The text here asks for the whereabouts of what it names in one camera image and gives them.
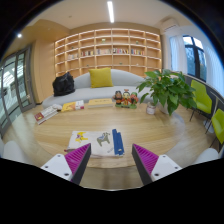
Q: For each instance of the long ceiling light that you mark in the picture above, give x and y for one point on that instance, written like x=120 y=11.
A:
x=110 y=11

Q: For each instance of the wooden wall shelf unit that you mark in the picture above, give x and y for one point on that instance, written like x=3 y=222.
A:
x=106 y=46

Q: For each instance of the colourful figurine group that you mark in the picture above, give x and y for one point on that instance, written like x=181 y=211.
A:
x=126 y=99

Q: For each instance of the glass double door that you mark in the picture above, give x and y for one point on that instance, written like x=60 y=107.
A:
x=15 y=86

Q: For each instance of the yellow cushion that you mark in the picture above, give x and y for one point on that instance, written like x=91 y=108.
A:
x=101 y=77

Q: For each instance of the light grey curved sofa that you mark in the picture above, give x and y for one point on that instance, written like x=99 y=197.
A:
x=83 y=93

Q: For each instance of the green chair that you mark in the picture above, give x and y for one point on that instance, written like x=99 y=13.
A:
x=201 y=96
x=218 y=125

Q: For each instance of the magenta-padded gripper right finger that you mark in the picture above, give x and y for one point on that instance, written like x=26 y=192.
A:
x=164 y=166

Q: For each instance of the white animal-print towel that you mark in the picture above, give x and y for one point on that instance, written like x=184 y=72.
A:
x=93 y=143

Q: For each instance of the black bag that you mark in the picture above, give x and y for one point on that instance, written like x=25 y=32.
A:
x=63 y=85

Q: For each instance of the small white red-labelled cup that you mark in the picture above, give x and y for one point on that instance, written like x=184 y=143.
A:
x=151 y=108

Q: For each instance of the flat yellow hardcover book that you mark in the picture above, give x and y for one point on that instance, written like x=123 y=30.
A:
x=100 y=103

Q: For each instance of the white air conditioner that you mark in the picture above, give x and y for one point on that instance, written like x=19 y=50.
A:
x=170 y=25

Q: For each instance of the small patterned pouch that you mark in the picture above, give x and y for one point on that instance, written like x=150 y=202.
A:
x=57 y=107

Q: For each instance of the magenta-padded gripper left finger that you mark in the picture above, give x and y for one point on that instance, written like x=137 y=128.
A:
x=57 y=165

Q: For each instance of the white chair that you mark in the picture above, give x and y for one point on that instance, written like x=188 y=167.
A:
x=206 y=156
x=16 y=151

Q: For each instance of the green potted plant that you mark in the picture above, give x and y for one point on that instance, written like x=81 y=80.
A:
x=170 y=88

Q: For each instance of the dark framed window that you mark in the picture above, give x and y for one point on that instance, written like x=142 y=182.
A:
x=195 y=58

